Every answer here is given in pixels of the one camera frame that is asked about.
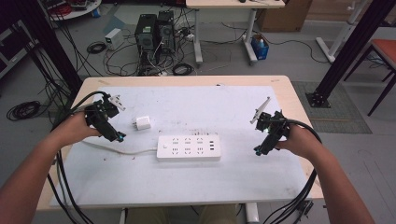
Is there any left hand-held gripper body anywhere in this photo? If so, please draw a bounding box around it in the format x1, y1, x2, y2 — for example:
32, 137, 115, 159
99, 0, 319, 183
83, 92, 127, 138

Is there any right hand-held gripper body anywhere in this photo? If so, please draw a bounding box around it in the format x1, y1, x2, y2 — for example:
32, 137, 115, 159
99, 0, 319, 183
249, 96, 291, 145

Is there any white charger plug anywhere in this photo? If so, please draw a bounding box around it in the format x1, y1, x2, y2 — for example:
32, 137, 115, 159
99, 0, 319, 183
131, 115, 153, 132

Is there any white power strip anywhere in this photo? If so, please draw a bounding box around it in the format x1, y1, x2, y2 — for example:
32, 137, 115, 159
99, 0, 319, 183
155, 133, 222, 162

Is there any person's right hand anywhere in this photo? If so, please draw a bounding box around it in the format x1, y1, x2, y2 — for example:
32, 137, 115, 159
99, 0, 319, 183
275, 123, 325, 161

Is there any person's left hand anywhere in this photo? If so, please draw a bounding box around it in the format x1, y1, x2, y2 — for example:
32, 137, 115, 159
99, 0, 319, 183
50, 110, 103, 147

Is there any wooden table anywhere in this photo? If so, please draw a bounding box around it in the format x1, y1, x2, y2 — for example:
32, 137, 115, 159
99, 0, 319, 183
35, 75, 325, 213

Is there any grey floor mat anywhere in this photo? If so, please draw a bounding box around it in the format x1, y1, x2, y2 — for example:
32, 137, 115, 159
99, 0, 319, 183
290, 80, 374, 135

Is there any white table leg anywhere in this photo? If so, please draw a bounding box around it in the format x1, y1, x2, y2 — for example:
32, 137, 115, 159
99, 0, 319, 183
245, 202, 261, 224

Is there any white power supply box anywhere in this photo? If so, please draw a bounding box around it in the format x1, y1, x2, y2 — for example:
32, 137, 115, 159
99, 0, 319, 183
104, 28, 125, 51

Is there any blue box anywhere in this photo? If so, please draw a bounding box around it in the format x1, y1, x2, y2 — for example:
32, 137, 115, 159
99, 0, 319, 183
250, 33, 270, 61

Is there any white table mat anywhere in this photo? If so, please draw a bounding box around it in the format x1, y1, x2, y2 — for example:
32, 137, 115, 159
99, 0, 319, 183
49, 85, 313, 208

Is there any black computer tower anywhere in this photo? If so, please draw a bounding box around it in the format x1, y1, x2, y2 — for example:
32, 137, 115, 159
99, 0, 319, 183
134, 13, 158, 53
156, 10, 177, 54

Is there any round white table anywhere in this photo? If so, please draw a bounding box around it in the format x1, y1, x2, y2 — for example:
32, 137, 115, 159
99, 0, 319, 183
39, 0, 103, 21

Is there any grey equipment rack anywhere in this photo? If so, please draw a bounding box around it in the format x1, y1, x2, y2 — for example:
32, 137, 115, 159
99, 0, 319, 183
0, 20, 39, 79

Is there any cardboard box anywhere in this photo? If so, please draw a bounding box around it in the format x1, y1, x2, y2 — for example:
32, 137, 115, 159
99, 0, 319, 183
256, 0, 314, 34

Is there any white metal stand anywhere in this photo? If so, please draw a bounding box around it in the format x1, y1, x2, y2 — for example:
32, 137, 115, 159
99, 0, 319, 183
315, 0, 367, 63

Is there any white-legged wooden desk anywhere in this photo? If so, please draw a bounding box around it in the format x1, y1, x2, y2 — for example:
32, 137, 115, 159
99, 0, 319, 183
185, 0, 286, 66

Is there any orange-topped stool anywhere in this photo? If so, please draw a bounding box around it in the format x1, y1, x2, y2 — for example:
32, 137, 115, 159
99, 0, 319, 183
343, 38, 396, 118

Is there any white power strip cable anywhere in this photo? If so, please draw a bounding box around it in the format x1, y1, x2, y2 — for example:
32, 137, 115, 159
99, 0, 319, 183
81, 139, 159, 156

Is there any black right gripper cable bundle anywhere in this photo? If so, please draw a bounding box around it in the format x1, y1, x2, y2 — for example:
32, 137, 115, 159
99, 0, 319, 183
263, 119, 323, 224

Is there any black gripper cable bundle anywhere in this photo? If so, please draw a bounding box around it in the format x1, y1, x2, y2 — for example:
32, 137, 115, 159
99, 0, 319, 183
46, 90, 108, 224
263, 119, 323, 224

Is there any coiled black cable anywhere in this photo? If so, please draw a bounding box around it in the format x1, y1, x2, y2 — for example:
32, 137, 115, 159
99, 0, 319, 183
86, 40, 107, 55
6, 100, 42, 122
171, 63, 195, 77

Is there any black left gripper cable bundle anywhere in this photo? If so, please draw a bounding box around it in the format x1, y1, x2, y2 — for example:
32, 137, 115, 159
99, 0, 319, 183
46, 90, 108, 224

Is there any black metal frame post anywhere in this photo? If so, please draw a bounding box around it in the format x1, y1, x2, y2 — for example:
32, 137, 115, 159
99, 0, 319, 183
305, 0, 396, 109
11, 0, 84, 95

